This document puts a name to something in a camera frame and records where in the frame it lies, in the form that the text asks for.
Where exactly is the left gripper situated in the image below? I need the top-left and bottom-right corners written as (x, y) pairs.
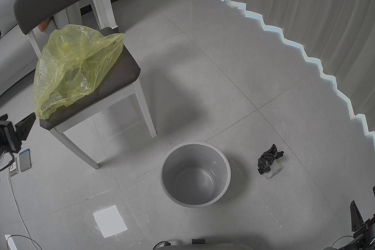
top-left (0, 113), bottom-right (36, 153)

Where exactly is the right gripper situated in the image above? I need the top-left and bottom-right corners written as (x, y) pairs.
top-left (350, 186), bottom-right (375, 240)

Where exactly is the yellow plastic bag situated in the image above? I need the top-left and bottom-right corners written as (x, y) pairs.
top-left (33, 24), bottom-right (125, 120)

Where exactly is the black plastic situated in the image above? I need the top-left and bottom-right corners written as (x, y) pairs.
top-left (257, 144), bottom-right (285, 175)

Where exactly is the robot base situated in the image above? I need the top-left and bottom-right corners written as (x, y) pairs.
top-left (152, 238), bottom-right (248, 250)

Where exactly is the white trash bin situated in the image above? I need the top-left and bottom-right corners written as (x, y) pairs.
top-left (160, 141), bottom-right (231, 208)

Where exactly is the pale grey sofa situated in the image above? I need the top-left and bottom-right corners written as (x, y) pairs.
top-left (0, 0), bottom-right (84, 97)

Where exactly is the white curtain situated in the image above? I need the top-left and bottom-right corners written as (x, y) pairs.
top-left (199, 0), bottom-right (375, 138)

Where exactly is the white cable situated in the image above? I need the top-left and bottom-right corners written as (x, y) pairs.
top-left (7, 174), bottom-right (31, 243)

